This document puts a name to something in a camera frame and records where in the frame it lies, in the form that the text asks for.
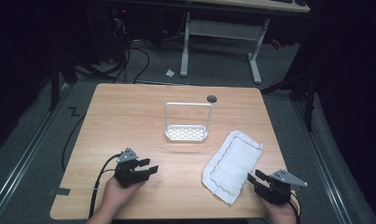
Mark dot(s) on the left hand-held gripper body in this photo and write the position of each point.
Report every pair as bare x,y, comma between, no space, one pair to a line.
128,169

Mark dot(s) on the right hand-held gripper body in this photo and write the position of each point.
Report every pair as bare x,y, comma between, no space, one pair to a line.
279,187

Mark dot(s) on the white cloth with dark stitching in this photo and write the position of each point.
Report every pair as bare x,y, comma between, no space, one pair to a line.
232,165

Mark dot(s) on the white towel rack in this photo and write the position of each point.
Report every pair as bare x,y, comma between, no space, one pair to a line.
186,132

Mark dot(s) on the person's left hand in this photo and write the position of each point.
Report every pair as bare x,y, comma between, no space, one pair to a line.
121,191

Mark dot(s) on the person's right hand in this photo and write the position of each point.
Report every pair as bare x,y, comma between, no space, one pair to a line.
282,212

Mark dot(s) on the grey tape strip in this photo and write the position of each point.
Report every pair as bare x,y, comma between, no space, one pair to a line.
60,191

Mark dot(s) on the crumpled white paper scrap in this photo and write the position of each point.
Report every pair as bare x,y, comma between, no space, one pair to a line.
169,73

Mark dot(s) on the black metal stand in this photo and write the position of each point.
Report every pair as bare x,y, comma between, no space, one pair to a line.
59,74
300,90

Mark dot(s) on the red object under desk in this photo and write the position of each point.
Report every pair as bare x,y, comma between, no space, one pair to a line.
275,43

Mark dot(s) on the white-legged desk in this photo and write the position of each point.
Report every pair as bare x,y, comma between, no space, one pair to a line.
223,29

